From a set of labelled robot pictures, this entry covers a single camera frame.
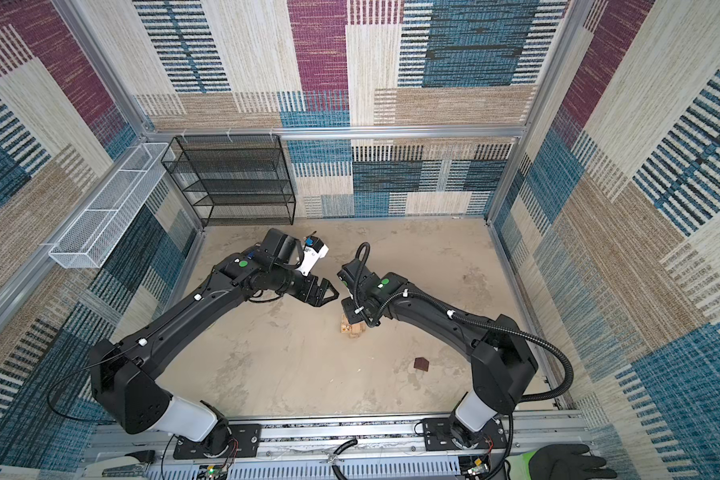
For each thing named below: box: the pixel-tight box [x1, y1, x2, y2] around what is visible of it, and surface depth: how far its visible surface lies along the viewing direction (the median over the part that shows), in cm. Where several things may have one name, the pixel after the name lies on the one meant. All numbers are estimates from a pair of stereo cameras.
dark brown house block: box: [413, 357, 430, 372], surface depth 86 cm
